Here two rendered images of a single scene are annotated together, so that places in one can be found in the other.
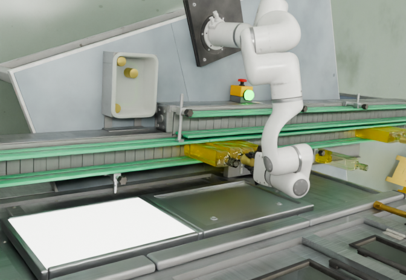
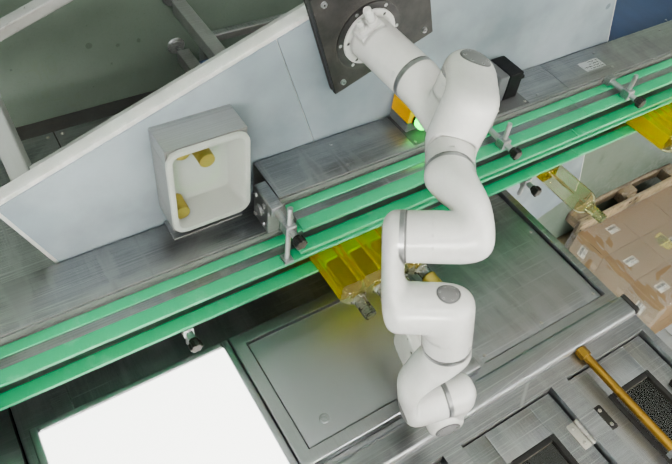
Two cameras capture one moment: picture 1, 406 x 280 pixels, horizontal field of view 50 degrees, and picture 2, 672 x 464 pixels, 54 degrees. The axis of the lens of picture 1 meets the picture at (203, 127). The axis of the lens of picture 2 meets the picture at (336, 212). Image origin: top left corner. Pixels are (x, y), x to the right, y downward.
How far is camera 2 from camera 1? 1.03 m
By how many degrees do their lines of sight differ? 38
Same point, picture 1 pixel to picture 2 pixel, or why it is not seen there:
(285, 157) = (428, 416)
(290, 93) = (450, 358)
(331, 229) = (492, 425)
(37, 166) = not seen: hidden behind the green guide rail
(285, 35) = (462, 256)
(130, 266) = not seen: outside the picture
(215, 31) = (365, 51)
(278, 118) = (425, 379)
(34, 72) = (30, 196)
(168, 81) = (274, 127)
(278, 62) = (436, 324)
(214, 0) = not seen: outside the picture
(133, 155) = not seen: hidden behind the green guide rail
